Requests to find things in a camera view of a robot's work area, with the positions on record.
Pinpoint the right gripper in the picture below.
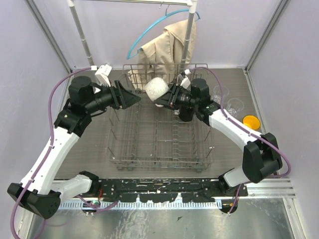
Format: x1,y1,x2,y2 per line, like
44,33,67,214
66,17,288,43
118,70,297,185
154,83,199,111

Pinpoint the cream speckled ceramic mug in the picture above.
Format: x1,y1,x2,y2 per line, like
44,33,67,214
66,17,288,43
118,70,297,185
145,77,169,103

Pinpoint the clear plastic cup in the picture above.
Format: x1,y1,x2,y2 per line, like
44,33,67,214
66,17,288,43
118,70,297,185
213,86,229,104
226,98,244,117

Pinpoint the black mug cream inside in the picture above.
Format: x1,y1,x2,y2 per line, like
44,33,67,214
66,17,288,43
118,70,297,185
179,106,194,122

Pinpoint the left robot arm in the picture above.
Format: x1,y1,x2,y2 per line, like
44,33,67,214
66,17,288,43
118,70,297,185
7,76,141,220

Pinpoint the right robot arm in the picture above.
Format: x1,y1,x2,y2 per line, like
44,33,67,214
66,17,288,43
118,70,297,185
146,77,283,196

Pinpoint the white metal clothes rack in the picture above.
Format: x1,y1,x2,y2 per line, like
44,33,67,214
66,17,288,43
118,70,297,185
67,0,197,66

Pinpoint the beige cloth garment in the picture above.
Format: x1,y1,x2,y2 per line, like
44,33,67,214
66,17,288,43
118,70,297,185
126,20,187,90

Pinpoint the teal clothes hanger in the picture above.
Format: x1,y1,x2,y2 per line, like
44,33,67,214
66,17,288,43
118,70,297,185
126,9,201,60

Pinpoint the yellow plastic cup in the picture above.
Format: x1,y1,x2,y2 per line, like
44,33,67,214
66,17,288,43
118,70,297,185
242,115,261,130

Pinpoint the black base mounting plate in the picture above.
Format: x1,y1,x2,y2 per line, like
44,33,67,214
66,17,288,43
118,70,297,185
71,178,249,204

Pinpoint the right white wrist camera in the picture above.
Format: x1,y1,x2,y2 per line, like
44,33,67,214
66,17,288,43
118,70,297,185
177,69,191,89

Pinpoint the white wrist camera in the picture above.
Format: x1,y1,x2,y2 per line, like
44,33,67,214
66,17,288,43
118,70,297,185
91,64,112,87
177,69,191,89

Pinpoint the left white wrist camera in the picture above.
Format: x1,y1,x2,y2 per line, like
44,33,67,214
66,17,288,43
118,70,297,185
91,64,112,87

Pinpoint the grey wire dish rack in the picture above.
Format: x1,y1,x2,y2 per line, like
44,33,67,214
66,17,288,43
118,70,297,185
105,64,214,172

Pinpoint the white slotted cable duct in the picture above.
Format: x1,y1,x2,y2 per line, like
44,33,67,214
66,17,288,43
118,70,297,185
59,200,222,211

